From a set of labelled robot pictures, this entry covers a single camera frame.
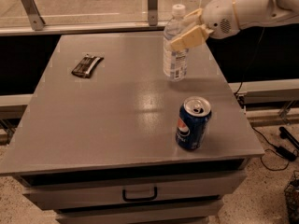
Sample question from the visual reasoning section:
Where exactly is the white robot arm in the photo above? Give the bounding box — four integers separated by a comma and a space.
168, 0, 299, 51

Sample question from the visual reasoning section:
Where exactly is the blue pepsi can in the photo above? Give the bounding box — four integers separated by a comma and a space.
176, 96, 212, 150

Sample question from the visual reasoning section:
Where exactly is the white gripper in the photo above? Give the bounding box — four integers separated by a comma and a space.
170, 0, 240, 51

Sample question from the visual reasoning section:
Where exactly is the black drawer handle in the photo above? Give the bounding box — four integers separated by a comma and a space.
121, 187, 158, 203

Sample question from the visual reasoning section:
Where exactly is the black snack wrapper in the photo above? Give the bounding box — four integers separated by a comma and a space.
71, 54, 104, 78

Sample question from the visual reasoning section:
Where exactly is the left metal bracket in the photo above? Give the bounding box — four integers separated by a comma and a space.
21, 0, 45, 31

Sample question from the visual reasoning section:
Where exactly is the middle metal bracket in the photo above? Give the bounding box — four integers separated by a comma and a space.
148, 0, 158, 26

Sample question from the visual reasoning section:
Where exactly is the metal bracket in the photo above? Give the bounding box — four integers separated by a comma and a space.
21, 0, 45, 31
148, 0, 158, 26

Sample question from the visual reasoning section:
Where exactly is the black power adapter cable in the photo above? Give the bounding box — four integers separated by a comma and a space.
234, 26, 298, 172

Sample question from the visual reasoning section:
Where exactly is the black wire basket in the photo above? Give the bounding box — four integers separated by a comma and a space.
284, 170, 299, 224

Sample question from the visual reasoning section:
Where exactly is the clear plastic water bottle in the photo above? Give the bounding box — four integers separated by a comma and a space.
163, 4, 189, 81

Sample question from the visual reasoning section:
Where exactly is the black rod on floor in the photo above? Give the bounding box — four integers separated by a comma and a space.
278, 127, 299, 150

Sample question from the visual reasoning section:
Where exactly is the grey drawer cabinet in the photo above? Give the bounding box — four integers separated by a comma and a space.
0, 32, 263, 224

